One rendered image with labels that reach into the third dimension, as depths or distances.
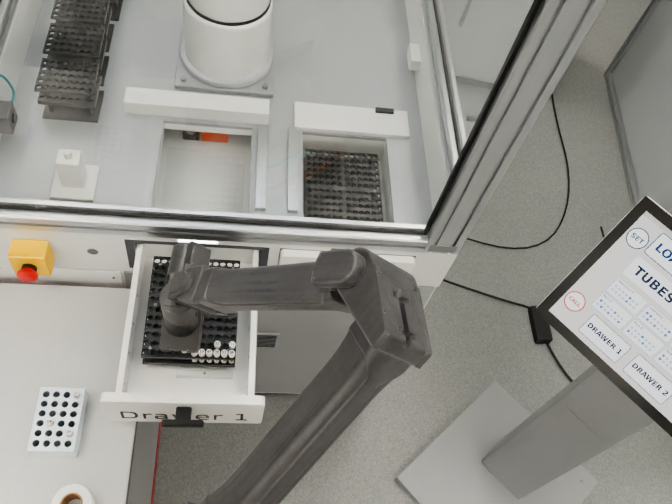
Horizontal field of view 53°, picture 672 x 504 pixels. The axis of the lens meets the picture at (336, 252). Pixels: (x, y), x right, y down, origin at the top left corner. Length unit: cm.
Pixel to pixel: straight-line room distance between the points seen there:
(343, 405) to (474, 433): 162
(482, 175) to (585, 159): 199
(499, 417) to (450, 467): 25
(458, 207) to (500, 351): 126
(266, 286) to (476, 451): 152
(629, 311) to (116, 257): 104
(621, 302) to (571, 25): 60
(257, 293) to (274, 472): 25
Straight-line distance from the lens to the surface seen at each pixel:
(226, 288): 97
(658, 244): 141
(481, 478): 229
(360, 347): 70
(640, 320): 143
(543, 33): 105
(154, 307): 138
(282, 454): 76
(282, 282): 86
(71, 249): 149
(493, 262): 270
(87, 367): 149
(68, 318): 155
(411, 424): 231
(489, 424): 236
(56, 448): 141
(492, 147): 120
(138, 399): 127
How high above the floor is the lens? 212
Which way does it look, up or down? 57 degrees down
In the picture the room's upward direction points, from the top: 17 degrees clockwise
